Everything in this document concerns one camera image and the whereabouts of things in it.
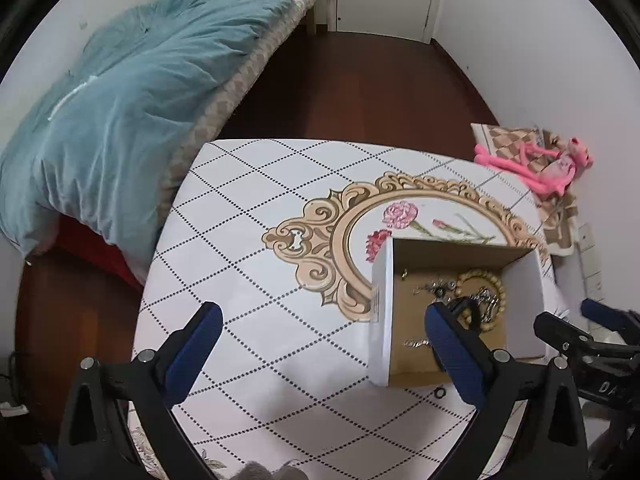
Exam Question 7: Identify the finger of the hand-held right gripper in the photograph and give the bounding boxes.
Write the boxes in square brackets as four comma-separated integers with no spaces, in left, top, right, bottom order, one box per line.
[580,297,640,333]
[534,311,640,362]

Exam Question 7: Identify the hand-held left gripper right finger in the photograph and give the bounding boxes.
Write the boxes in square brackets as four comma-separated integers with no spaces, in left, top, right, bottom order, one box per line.
[424,300,587,480]

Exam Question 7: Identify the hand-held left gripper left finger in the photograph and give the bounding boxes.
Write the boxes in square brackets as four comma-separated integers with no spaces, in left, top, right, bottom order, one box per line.
[57,301,224,480]

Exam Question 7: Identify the thin silver necklace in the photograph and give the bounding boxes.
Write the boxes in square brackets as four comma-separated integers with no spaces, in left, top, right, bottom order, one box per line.
[412,280,456,300]

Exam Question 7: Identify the chunky silver chain bracelet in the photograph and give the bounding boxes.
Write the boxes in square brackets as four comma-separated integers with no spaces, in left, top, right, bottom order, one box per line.
[475,287,503,321]

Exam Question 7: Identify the white cardboard box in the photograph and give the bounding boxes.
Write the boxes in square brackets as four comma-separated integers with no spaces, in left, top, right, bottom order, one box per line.
[371,237,546,388]

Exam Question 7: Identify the wooden bead bracelet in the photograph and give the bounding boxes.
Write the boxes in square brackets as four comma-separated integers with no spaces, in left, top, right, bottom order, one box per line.
[455,269,508,333]

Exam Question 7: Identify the white power strip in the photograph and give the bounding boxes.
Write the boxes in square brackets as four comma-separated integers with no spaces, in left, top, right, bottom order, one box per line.
[575,225,608,301]

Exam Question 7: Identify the white diamond-pattern tablecloth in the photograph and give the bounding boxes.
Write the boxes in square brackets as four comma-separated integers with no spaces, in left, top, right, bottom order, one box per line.
[127,137,571,480]

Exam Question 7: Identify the red bed skirt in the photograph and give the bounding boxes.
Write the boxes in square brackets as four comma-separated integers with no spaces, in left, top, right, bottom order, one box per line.
[47,215,146,293]

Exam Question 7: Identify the grey fuzzy cloth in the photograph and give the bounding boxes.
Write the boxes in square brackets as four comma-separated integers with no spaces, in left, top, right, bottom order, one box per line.
[235,460,311,480]

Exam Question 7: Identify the pink plush toy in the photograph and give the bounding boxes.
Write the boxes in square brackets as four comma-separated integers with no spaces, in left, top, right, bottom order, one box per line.
[474,135,596,196]

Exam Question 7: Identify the teal duvet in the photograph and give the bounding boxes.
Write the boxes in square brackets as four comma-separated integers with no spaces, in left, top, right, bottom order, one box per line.
[0,0,321,266]

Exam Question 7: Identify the wooden bed frame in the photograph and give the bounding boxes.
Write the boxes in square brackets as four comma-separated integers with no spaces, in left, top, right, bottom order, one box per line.
[306,0,328,37]

